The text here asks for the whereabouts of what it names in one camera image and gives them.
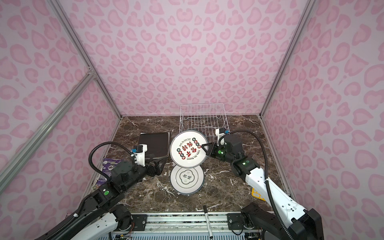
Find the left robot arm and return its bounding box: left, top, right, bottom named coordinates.
left=38, top=157, right=168, bottom=240

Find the yellow calculator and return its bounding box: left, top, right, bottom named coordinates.
left=252, top=188, right=266, bottom=202

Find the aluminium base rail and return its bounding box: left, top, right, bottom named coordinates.
left=55, top=210, right=319, bottom=240

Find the purple book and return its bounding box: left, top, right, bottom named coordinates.
left=95, top=158, right=122, bottom=187

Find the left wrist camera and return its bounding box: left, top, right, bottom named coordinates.
left=132, top=144, right=148, bottom=167

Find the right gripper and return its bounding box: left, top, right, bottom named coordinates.
left=200, top=141, right=235, bottom=164

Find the black marker pen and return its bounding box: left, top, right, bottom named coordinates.
left=203, top=205, right=214, bottom=240

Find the dark brown square plate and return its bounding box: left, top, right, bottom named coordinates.
left=138, top=132, right=171, bottom=161

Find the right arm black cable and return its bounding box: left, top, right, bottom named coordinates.
left=218, top=129, right=296, bottom=240

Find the white wire dish rack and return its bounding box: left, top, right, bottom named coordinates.
left=179, top=103, right=230, bottom=142

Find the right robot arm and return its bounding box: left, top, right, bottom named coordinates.
left=201, top=134, right=325, bottom=240

